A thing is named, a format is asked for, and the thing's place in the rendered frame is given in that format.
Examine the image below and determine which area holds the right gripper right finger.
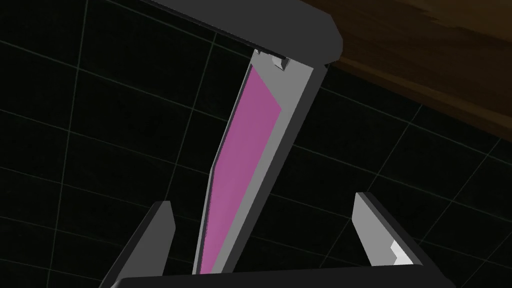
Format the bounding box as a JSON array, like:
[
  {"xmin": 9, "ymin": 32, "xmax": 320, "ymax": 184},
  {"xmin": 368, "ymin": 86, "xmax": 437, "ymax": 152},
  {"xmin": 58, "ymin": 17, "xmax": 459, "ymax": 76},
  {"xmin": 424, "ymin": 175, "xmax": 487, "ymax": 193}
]
[{"xmin": 351, "ymin": 192, "xmax": 424, "ymax": 268}]

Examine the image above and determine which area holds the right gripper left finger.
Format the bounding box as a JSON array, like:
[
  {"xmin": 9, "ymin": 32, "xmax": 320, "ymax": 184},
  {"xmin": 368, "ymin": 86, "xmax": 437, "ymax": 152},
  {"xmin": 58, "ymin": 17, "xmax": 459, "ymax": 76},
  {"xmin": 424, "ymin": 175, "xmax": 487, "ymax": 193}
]
[{"xmin": 99, "ymin": 200, "xmax": 177, "ymax": 288}]

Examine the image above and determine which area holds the grey table with pink panel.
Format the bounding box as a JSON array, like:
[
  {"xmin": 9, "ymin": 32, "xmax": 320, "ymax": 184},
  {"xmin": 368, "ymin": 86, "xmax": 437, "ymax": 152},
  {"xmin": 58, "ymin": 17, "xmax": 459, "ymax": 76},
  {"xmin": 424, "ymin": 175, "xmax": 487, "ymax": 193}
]
[{"xmin": 139, "ymin": 0, "xmax": 345, "ymax": 277}]

